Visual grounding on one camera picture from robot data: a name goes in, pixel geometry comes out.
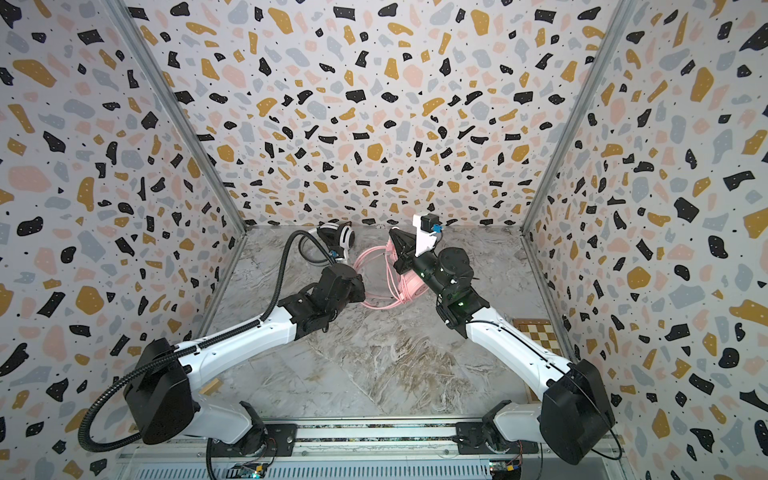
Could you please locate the right corner aluminium post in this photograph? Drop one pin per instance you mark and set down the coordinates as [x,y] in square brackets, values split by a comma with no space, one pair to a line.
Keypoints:
[617,24]

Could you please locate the wooden checkerboard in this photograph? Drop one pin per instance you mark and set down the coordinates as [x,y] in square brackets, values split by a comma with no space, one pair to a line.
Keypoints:
[541,332]

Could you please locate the corner aluminium post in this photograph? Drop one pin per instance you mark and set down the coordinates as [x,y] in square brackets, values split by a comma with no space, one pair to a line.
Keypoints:
[617,24]
[122,20]

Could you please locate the pink headphones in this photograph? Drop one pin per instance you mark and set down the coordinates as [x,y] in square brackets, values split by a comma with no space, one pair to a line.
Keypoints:
[403,288]

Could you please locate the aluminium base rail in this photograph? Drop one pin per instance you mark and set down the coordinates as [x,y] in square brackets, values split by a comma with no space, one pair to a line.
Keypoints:
[369,448]

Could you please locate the left corner aluminium post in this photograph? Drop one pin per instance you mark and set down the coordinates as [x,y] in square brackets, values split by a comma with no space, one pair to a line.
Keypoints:
[122,20]

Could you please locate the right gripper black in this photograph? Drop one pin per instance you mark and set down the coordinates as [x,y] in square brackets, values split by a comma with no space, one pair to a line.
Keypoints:
[408,254]

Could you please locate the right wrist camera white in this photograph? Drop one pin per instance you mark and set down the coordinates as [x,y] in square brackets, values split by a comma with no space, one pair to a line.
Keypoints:
[429,230]

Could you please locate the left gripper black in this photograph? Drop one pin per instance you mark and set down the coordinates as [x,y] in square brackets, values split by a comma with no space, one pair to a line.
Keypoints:
[359,290]

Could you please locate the small wooden block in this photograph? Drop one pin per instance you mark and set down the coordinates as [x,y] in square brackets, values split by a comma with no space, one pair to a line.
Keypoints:
[212,387]

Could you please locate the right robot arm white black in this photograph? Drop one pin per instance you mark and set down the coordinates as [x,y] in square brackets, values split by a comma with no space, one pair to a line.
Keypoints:
[573,413]

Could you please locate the white black headphones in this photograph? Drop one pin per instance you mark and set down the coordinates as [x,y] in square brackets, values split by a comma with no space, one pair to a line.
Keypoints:
[338,239]

